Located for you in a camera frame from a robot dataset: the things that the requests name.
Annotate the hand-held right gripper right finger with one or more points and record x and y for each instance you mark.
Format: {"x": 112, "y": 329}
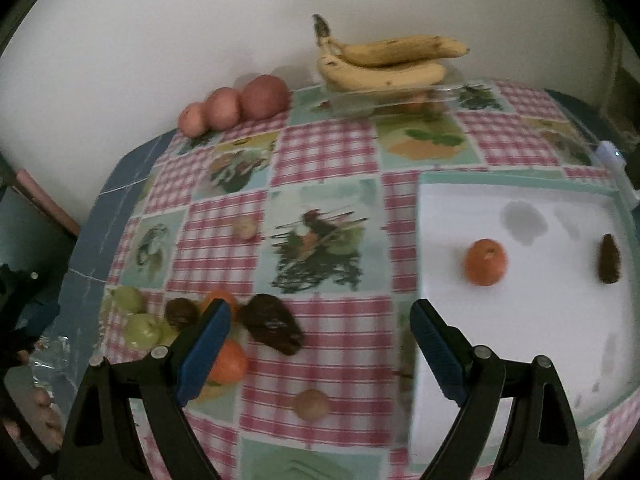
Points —
{"x": 440, "y": 355}

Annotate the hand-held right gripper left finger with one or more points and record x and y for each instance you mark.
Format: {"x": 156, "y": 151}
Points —
{"x": 205, "y": 350}

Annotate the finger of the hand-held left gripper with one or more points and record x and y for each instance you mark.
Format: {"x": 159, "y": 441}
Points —
{"x": 35, "y": 312}

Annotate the orange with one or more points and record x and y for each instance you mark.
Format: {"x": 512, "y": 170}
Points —
{"x": 485, "y": 262}
{"x": 221, "y": 294}
{"x": 232, "y": 362}

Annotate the white tray with green rim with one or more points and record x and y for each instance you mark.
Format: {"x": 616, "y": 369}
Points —
{"x": 525, "y": 325}

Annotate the green apple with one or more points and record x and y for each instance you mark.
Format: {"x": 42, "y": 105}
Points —
{"x": 142, "y": 331}
{"x": 129, "y": 299}

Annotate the brown kiwi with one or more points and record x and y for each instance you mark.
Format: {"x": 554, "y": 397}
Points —
{"x": 311, "y": 405}

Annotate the dark round fruit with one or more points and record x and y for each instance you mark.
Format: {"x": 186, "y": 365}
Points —
{"x": 181, "y": 311}

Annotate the large dark avocado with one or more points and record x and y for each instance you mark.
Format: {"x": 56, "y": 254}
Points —
{"x": 272, "y": 327}

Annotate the small tan fruit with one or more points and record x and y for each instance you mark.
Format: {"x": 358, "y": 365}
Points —
{"x": 247, "y": 228}

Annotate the small red apple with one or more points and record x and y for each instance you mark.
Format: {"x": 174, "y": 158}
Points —
{"x": 192, "y": 120}

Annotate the checkered printed tablecloth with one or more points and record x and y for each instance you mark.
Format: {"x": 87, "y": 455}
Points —
{"x": 325, "y": 152}

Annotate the medium red apple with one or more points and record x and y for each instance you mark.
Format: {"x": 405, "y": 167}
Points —
{"x": 223, "y": 108}

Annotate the large red apple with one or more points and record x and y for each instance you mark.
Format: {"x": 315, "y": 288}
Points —
{"x": 265, "y": 96}

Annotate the clear plastic tray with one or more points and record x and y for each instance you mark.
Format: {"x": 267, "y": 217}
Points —
{"x": 360, "y": 103}

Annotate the white plastic device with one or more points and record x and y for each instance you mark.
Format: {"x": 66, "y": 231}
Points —
{"x": 613, "y": 153}

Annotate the spotted yellow banana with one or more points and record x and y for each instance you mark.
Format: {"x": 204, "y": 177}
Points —
{"x": 380, "y": 77}

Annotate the bunch of yellow bananas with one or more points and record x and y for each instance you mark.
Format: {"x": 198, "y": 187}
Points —
{"x": 400, "y": 49}

